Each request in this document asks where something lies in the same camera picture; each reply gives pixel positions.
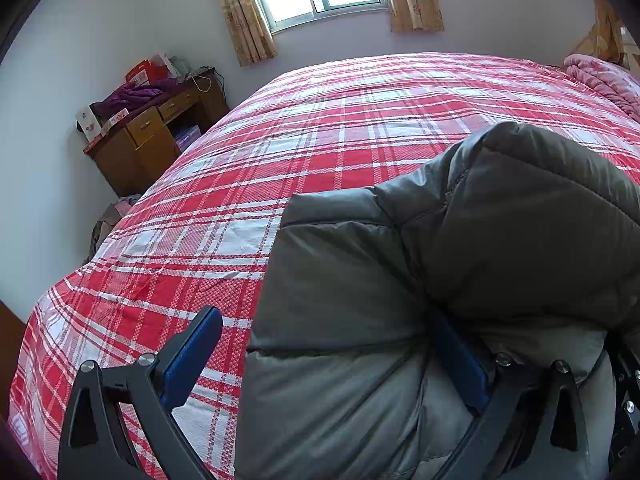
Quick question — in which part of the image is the wooden desk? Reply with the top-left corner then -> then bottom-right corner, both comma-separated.
82,76 -> 231,198

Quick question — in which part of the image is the pile of clothes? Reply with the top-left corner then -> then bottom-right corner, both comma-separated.
82,192 -> 143,263

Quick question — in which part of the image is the purple cloth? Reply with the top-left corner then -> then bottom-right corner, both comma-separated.
90,79 -> 176,117

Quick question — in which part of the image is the red plaid bed sheet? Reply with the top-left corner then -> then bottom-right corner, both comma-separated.
7,52 -> 640,480

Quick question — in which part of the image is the purple box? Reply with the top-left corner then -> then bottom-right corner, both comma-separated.
172,125 -> 202,153

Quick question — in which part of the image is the brown wooden door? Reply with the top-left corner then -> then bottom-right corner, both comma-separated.
0,300 -> 28,421

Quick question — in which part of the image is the thin cable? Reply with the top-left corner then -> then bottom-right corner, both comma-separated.
187,66 -> 226,93

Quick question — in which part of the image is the grey puffer jacket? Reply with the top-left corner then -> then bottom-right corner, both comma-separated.
234,121 -> 640,480

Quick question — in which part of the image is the red box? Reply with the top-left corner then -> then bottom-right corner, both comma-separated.
124,60 -> 168,86

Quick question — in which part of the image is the pink quilted blanket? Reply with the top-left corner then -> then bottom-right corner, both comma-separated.
564,52 -> 640,123

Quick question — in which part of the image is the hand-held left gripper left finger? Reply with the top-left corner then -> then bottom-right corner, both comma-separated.
57,305 -> 224,480

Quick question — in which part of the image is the flat pink box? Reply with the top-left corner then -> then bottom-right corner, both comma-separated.
100,108 -> 132,131

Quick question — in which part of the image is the yellow patterned cloth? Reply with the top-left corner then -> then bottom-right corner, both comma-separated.
570,0 -> 640,68

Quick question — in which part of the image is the white gift box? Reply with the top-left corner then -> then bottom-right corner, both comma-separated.
75,105 -> 108,142

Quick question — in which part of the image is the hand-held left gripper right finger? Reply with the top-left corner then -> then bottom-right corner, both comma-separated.
432,310 -> 591,480

